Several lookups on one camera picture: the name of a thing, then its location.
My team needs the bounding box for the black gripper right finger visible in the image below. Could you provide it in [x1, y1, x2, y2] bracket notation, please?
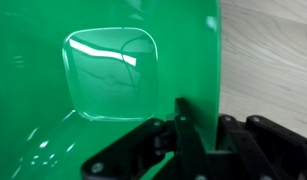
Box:
[207, 114, 307, 180]

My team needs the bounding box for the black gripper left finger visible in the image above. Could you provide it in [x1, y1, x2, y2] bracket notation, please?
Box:
[81, 97, 211, 180]

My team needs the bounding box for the green plastic bowl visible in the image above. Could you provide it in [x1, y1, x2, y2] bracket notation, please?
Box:
[0, 0, 222, 180]

